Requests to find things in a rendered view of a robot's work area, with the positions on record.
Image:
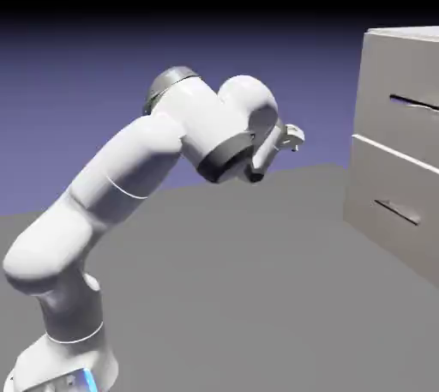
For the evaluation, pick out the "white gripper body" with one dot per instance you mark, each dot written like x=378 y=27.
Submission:
x=267 y=155

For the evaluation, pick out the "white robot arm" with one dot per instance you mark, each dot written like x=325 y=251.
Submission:
x=137 y=158

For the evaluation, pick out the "grey drawer front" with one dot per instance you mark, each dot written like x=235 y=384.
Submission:
x=374 y=179
x=380 y=90

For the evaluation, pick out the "grey cabinet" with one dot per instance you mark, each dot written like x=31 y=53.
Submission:
x=377 y=172

